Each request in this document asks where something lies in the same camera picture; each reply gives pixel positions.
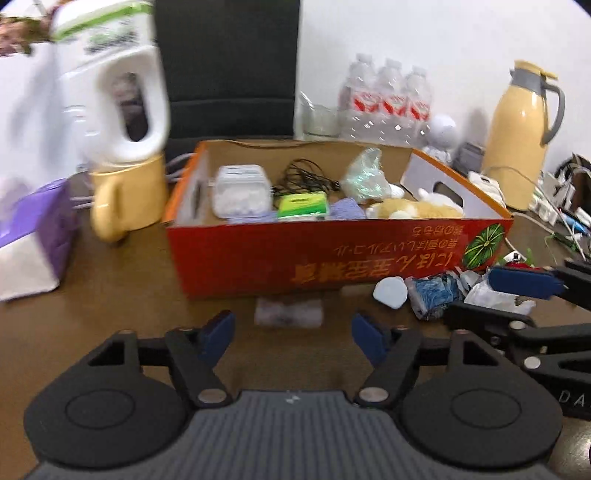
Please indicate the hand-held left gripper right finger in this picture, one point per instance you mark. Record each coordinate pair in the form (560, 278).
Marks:
(369, 339)

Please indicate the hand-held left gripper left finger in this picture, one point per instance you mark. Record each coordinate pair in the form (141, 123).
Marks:
(217, 336)

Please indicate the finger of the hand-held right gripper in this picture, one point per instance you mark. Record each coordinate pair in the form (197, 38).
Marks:
(489, 318)
(521, 281)

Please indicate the red artificial flower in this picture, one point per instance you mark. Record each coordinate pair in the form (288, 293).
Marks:
(517, 265)

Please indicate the white plastic wrapper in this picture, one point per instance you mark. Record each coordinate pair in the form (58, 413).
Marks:
(485, 297)

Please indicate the white round case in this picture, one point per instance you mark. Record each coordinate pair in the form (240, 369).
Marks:
(390, 291)

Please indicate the blue item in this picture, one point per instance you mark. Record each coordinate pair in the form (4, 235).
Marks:
(434, 295)

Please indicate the red cardboard box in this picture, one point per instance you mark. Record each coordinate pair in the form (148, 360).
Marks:
(277, 258)

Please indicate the yellow plush paw toy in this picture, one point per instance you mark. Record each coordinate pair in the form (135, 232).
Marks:
(415, 206)

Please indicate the purple knitted cloth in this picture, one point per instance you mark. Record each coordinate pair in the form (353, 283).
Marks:
(348, 210)

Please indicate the clear cotton swab box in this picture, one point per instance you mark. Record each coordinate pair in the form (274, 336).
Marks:
(240, 194)

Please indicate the green packet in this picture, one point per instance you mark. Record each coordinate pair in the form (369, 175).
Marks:
(302, 205)

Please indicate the iridescent clear plastic bag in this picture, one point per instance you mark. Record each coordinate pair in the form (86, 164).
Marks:
(364, 177)

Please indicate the white power strip with plugs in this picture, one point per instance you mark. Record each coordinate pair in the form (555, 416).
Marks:
(565, 203)

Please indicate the small grey box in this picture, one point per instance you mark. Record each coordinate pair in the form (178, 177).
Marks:
(470, 159)

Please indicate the yellow thermos jug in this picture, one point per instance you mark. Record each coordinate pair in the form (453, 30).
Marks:
(517, 138)

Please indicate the yellow mug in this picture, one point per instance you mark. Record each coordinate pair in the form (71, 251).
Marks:
(134, 198)

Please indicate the white robot speaker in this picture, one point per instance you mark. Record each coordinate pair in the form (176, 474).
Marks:
(442, 134)

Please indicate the clear water bottle red label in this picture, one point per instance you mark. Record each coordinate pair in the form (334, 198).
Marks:
(390, 106)
(358, 101)
(419, 110)

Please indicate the purple tissue pack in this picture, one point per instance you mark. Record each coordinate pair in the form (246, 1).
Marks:
(32, 240)

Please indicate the clear glass cup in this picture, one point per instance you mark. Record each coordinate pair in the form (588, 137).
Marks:
(318, 120)

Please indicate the white detergent bottle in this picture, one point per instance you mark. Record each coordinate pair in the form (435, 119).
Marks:
(87, 92)

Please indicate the dried pink flowers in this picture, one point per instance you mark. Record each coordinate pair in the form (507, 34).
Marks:
(14, 34)

